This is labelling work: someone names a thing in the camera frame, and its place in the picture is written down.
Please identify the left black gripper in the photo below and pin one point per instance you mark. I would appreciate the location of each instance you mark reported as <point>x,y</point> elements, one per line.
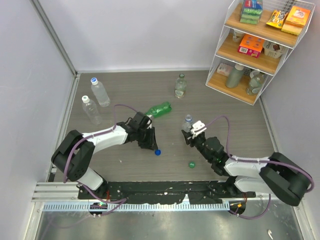
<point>151,143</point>

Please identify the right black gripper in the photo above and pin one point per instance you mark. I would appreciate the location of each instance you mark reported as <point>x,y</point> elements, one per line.
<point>191,141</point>

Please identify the pepsi bottle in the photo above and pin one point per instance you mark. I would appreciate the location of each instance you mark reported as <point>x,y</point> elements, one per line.
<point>187,123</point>

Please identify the clear plastic bottle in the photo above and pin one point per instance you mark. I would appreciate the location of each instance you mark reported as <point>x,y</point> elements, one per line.
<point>92,112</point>

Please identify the white bottle cap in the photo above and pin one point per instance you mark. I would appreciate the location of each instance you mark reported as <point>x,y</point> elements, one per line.
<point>85,99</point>

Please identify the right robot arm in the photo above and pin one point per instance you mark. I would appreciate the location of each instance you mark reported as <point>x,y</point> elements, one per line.
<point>275,175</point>

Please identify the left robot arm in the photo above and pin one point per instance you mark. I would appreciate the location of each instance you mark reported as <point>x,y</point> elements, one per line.
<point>74,154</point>

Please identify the green plastic bottle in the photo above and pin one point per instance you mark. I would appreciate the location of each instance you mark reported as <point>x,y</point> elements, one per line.
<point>159,110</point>

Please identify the clear glass bottle green cap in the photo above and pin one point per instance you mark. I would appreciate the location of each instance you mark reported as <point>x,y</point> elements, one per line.
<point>180,86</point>

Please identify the grey green bottle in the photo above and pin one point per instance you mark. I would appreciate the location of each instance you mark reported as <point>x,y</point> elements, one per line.
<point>235,76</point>

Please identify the clear bottle blue cap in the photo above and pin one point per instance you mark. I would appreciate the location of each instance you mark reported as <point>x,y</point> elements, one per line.
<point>100,93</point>

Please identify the clear bottle on shelf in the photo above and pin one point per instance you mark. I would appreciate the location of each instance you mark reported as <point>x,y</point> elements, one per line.
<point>256,81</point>

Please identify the pink white packet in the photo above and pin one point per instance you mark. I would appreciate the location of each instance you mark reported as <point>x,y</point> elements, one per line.
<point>224,69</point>

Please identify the orange pink box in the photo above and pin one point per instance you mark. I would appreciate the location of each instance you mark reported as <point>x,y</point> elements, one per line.
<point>251,46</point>

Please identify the white cup on shelf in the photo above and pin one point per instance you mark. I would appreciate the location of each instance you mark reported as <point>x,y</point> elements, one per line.
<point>237,36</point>

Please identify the green sponge pack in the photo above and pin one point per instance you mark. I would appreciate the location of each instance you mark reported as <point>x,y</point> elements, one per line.
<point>251,11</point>

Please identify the yellow snack bag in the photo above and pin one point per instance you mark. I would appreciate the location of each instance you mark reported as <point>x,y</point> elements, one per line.
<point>277,19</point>

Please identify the orange yellow box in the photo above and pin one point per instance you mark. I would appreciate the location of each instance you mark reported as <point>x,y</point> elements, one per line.
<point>295,21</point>

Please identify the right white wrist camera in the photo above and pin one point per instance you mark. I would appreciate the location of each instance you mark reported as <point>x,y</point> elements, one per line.
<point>197,128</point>

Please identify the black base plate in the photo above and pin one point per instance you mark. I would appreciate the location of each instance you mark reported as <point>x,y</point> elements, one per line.
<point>165,192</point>

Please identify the white cable duct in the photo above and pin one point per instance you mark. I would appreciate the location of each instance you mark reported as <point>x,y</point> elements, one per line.
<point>92,206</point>

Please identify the white wire shelf rack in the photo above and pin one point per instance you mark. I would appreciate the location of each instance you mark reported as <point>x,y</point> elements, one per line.
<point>226,50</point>

